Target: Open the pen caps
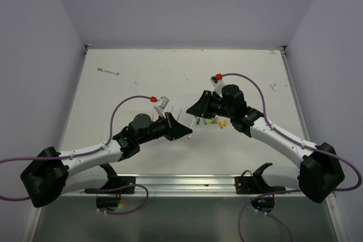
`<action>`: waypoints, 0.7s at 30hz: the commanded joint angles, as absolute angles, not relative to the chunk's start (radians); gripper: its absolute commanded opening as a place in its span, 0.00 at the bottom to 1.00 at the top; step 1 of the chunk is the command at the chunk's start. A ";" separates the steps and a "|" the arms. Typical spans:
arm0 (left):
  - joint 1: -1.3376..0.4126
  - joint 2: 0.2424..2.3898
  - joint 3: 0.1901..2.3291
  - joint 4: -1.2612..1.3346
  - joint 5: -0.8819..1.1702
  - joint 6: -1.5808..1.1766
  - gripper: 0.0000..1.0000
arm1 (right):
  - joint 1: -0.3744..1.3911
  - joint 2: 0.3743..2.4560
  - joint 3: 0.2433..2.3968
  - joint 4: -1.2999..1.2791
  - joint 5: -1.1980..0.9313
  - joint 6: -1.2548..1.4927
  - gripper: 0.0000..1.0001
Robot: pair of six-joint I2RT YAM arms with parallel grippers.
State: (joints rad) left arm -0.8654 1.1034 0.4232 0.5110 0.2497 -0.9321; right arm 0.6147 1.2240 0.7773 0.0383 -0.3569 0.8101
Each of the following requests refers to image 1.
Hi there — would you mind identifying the black mounting plate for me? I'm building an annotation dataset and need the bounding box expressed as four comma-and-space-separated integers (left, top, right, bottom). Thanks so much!
234, 176, 286, 194
85, 175, 136, 194

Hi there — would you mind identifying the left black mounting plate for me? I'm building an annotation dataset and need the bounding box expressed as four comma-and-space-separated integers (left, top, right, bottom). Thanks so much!
85, 175, 136, 194

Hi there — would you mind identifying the bright orange capped marker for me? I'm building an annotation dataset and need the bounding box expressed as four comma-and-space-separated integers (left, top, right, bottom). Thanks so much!
187, 116, 197, 139

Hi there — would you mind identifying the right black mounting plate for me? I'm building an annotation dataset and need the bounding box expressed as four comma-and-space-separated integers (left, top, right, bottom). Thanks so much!
234, 176, 286, 194

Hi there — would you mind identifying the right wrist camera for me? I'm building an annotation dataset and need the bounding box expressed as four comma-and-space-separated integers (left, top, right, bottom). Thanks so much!
210, 74, 225, 96

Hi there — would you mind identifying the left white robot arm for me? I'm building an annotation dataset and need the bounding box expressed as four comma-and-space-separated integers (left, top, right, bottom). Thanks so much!
20, 112, 192, 207

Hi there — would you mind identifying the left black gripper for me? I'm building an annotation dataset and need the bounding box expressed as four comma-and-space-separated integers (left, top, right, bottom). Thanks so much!
137, 111, 192, 144

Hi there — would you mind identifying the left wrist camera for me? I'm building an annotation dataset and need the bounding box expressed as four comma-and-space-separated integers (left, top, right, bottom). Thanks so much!
150, 96, 170, 118

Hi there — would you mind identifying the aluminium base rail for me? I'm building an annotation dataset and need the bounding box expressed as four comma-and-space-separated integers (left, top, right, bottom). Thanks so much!
59, 172, 335, 197

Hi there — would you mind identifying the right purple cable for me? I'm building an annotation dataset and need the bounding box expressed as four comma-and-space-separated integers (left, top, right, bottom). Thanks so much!
221, 73, 362, 242

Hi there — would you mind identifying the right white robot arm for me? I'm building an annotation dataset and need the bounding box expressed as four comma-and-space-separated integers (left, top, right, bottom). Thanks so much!
186, 84, 345, 203

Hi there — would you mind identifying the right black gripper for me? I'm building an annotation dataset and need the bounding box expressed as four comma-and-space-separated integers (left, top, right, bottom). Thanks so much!
187, 89, 234, 118

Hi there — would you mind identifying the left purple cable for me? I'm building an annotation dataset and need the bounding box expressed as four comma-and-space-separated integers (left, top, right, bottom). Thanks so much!
0, 95, 150, 215

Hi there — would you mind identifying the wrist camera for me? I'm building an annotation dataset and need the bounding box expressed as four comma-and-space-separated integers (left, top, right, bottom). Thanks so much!
150, 96, 170, 118
210, 74, 225, 96

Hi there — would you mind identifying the purple cable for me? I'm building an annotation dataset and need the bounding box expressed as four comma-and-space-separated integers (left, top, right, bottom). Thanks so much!
221, 73, 362, 242
0, 95, 150, 215

